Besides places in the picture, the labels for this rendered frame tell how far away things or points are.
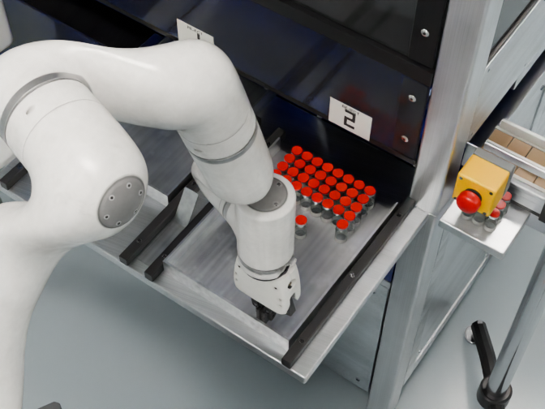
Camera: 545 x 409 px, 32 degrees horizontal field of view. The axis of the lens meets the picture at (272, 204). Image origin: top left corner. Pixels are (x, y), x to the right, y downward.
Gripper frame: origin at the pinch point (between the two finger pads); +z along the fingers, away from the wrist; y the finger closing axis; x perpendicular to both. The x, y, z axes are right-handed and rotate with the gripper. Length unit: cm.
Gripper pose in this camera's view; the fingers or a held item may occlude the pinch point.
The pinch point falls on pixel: (265, 310)
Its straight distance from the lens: 157.5
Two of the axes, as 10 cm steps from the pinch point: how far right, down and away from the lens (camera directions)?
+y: -8.2, -4.6, 3.4
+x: -5.7, 6.6, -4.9
